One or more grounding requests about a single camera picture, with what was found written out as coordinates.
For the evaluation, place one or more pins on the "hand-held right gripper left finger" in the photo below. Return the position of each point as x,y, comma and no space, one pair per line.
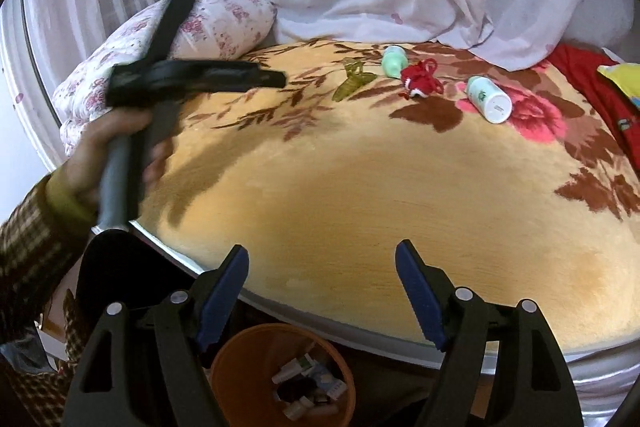
225,302

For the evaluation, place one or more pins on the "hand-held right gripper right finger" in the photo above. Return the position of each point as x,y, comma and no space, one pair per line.
420,297

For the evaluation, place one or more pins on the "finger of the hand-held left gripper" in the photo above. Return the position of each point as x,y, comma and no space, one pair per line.
245,77

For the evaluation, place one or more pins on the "orange plastic bin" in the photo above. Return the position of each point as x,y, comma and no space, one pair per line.
235,357

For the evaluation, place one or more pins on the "green white toothpaste tube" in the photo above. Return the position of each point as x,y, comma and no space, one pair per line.
290,369

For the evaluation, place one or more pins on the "person's left forearm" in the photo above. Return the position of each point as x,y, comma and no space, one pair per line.
40,252

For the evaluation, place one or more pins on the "person's left hand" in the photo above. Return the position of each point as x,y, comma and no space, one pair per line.
95,157

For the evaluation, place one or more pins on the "pink floral rolled quilt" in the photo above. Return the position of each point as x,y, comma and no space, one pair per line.
210,27

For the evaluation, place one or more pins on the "green hair claw clip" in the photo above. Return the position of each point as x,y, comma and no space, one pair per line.
350,87

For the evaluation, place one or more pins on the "yellow floral plush blanket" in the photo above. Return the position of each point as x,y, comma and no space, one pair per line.
375,187

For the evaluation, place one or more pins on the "light green cone bottle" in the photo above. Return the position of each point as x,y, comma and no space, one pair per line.
393,63

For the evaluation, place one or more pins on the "red knot ornament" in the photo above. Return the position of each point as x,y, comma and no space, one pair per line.
417,82

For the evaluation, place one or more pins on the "green bottle with white cap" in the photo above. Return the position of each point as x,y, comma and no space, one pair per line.
487,99

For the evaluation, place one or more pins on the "person's plaid clothing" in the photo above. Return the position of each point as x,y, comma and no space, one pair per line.
35,392

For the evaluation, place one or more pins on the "red cloth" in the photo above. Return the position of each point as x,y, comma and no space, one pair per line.
595,92

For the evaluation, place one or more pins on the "yellow pillow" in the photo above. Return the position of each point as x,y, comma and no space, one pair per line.
622,79

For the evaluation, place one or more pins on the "silver bed frame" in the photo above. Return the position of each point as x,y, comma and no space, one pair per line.
600,374

